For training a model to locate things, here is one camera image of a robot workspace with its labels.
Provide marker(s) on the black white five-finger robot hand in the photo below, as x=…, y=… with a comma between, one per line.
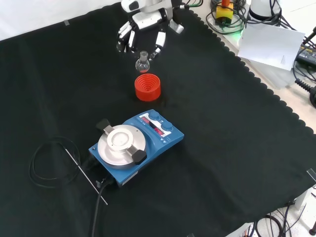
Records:
x=148, y=21

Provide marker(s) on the clear glass round-bottom flask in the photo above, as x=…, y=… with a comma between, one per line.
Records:
x=142, y=65

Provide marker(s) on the red ribbed flask stand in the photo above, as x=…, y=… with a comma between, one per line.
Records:
x=148, y=95

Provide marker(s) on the yellow stop button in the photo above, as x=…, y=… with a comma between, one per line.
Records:
x=224, y=13

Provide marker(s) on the blue heater with steel plate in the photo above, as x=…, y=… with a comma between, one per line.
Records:
x=172, y=138

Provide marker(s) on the white paper sheet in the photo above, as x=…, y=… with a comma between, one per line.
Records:
x=269, y=44

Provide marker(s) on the black bench cloth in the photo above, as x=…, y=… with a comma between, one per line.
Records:
x=222, y=148

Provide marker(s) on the black power adapter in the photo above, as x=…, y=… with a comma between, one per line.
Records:
x=307, y=55

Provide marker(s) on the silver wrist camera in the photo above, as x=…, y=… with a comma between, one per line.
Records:
x=177, y=26

